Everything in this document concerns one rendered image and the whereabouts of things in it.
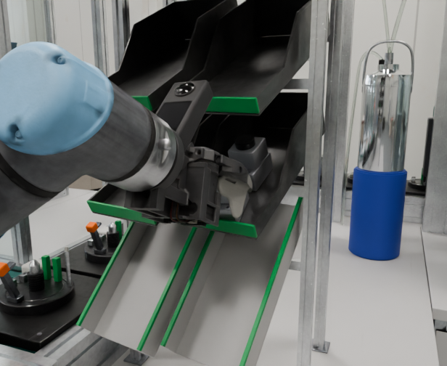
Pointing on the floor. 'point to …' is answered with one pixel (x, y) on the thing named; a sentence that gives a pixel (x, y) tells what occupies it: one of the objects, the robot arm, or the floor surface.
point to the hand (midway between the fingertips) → (223, 182)
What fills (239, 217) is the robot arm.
